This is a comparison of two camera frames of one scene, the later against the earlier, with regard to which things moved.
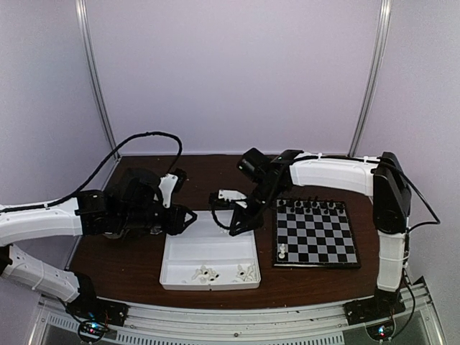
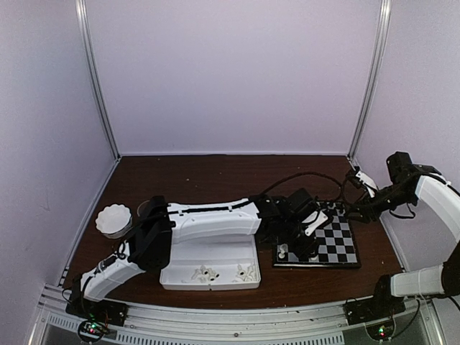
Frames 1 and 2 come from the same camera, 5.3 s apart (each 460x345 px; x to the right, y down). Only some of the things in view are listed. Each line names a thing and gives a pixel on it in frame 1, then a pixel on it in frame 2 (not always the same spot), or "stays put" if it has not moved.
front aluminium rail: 57,323 stays put
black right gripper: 253,221 → 366,207
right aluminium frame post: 384,28 stays put
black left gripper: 173,226 → 304,251
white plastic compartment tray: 205,256 stays put
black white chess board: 315,233 stays put
